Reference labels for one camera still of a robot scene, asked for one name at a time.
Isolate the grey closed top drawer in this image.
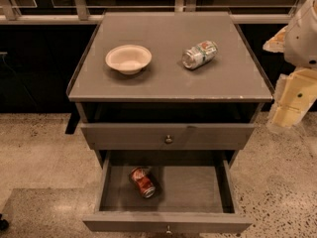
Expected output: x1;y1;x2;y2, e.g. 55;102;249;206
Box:
81;123;255;150

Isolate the red coke can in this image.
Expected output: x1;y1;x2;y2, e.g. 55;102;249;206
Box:
129;168;156;198

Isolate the green and silver soda can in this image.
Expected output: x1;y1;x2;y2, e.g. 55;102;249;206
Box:
181;41;218;70

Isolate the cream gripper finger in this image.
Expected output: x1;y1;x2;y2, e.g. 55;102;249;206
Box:
263;27;287;53
266;67;317;129

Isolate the metal window railing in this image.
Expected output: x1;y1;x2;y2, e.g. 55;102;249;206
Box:
0;0;306;24

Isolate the brass middle drawer knob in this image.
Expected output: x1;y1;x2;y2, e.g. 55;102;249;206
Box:
165;225;172;235

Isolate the white paper bowl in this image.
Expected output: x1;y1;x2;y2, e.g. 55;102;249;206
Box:
105;45;152;75

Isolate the brass drawer knob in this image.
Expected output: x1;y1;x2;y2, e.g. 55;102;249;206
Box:
164;135;173;144
165;225;172;235

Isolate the grey open middle drawer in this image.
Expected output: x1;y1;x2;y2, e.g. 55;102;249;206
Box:
83;150;252;233

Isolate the brass top drawer knob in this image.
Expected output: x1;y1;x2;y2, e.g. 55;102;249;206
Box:
164;135;173;144

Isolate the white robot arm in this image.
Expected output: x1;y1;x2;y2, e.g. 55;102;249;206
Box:
263;0;317;131

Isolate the black caster wheel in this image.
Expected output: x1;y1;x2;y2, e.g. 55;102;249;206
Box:
0;214;9;231

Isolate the grey wooden drawer cabinet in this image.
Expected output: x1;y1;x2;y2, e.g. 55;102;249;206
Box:
65;11;276;171

